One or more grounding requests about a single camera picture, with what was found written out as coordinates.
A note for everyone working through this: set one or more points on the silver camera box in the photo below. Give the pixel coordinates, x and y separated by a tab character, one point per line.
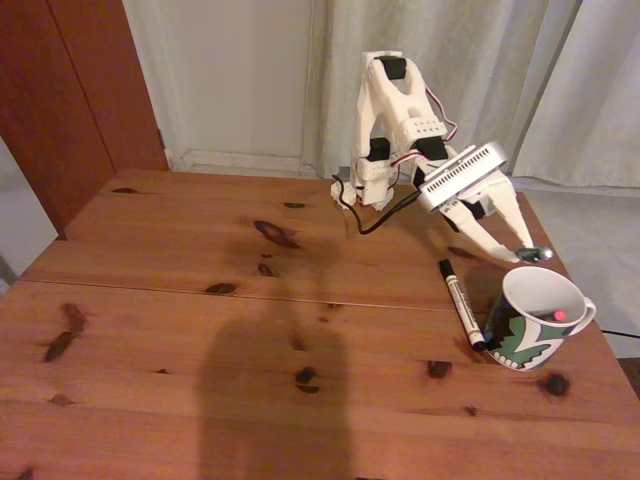
462	175

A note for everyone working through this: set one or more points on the black pen with red end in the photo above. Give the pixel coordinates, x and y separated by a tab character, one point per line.
559	315

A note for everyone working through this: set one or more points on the white mug with green pattern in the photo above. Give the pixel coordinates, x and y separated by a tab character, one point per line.
525	340

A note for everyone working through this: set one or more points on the white baseboard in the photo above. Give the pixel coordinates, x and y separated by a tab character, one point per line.
240	160

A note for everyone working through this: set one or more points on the white marker with black caps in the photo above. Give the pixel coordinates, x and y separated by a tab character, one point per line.
460	300

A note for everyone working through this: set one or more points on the brown wooden door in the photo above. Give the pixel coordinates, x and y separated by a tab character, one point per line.
60	100

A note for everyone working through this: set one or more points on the white curtain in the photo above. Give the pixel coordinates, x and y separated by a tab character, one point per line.
615	100
475	50

